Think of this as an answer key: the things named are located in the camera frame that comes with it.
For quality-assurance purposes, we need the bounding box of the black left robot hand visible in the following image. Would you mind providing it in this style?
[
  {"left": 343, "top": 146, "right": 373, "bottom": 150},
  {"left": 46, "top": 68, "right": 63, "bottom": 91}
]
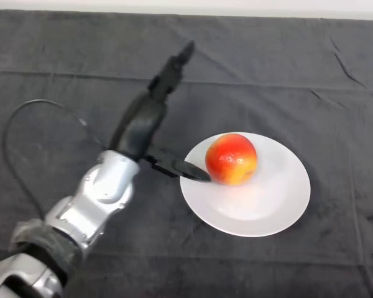
[{"left": 108, "top": 40, "right": 213, "bottom": 183}]

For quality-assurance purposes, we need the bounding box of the red yellow apple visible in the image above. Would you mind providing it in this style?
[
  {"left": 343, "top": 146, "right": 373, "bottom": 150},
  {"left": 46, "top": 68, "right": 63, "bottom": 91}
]
[{"left": 205, "top": 132, "right": 258, "bottom": 186}]

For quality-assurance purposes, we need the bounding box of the white round plate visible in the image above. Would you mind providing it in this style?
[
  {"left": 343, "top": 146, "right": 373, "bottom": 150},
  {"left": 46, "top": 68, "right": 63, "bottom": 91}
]
[{"left": 179, "top": 132, "right": 311, "bottom": 238}]

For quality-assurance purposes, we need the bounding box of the black cloth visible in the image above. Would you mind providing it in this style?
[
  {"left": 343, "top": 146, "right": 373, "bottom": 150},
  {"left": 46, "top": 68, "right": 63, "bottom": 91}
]
[{"left": 0, "top": 8, "right": 373, "bottom": 298}]

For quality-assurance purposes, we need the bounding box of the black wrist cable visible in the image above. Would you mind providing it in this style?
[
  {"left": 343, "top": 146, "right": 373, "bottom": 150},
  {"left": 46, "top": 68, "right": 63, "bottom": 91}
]
[{"left": 2, "top": 99, "right": 106, "bottom": 220}]

